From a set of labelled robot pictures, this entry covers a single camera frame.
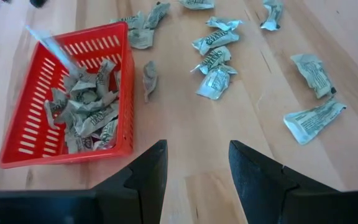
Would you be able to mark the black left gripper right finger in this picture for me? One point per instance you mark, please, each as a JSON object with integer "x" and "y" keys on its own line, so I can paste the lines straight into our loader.
{"x": 259, "y": 186}

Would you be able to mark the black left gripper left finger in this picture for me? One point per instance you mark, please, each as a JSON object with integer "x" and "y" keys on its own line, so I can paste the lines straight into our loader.
{"x": 145, "y": 186}

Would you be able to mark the stevia sweetener packet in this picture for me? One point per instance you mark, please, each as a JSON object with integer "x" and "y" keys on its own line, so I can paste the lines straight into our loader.
{"x": 85, "y": 101}
{"x": 54, "y": 48}
{"x": 312, "y": 119}
{"x": 140, "y": 39}
{"x": 314, "y": 74}
{"x": 272, "y": 14}
{"x": 78, "y": 143}
{"x": 150, "y": 77}
{"x": 109, "y": 135}
{"x": 224, "y": 23}
{"x": 214, "y": 59}
{"x": 129, "y": 21}
{"x": 157, "y": 14}
{"x": 53, "y": 107}
{"x": 216, "y": 40}
{"x": 197, "y": 3}
{"x": 214, "y": 82}
{"x": 104, "y": 74}
{"x": 79, "y": 81}
{"x": 96, "y": 119}

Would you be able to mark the red slotted plastic basket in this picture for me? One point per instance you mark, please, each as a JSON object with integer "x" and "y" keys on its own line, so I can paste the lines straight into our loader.
{"x": 26, "y": 124}

